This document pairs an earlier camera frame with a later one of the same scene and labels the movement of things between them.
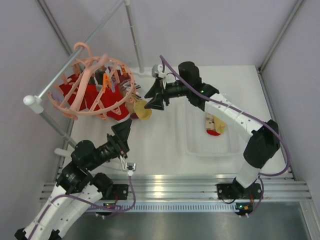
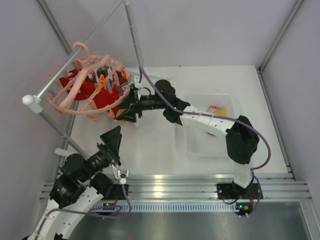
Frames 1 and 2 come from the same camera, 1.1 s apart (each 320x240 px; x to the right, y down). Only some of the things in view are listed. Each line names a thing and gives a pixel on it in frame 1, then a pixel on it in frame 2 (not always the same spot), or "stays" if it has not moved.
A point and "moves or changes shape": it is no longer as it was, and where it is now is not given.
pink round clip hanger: (93, 85) moves or changes shape
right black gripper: (158, 94) -> (133, 105)
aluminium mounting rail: (193, 193) stays
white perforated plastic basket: (200, 144) stays
